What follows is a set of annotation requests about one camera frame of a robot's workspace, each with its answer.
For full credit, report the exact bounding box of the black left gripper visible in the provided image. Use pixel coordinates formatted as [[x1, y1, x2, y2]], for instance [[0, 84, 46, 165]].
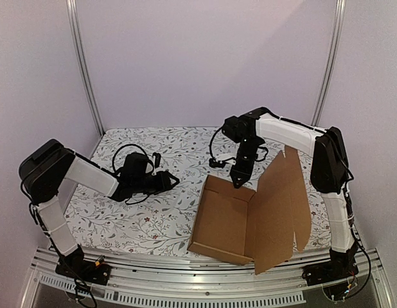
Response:
[[132, 171, 179, 196]]

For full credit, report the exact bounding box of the brown cardboard box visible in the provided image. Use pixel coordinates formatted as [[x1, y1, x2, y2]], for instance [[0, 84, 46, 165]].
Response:
[[188, 146, 312, 274]]

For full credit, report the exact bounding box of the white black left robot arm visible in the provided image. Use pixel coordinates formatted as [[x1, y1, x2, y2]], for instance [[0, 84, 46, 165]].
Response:
[[18, 139, 180, 278]]

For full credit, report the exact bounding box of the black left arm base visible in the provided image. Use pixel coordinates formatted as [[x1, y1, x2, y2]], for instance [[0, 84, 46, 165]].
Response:
[[55, 255, 112, 286]]

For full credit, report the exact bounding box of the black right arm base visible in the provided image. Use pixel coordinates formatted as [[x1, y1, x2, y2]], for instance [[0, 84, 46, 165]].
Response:
[[302, 250, 358, 286]]

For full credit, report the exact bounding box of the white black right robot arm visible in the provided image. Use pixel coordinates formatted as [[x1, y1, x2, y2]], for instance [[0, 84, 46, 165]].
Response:
[[221, 107, 358, 280]]

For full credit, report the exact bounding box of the floral white table mat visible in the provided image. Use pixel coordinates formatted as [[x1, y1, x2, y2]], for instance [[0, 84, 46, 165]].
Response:
[[55, 126, 351, 258]]

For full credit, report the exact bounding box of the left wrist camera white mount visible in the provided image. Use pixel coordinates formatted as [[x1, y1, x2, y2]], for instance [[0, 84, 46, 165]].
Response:
[[150, 152, 161, 175]]

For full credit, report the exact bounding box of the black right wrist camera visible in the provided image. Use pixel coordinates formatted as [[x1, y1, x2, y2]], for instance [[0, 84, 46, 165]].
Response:
[[209, 153, 236, 168]]

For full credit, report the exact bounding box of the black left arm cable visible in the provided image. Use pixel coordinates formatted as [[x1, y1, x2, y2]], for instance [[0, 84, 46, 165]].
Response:
[[112, 144, 151, 174]]

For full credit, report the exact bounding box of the aluminium front rail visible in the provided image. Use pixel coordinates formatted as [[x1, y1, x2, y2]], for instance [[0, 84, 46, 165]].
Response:
[[23, 246, 395, 308]]

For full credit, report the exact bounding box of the left aluminium frame post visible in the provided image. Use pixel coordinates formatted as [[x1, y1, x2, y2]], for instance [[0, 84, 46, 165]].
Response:
[[66, 0, 105, 137]]

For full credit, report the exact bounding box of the aluminium frame post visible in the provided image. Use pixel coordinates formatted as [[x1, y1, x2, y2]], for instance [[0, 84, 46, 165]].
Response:
[[66, 0, 105, 137], [312, 0, 346, 126]]

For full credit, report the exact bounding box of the right aluminium frame post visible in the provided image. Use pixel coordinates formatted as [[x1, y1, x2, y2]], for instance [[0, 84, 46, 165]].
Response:
[[312, 0, 346, 126]]

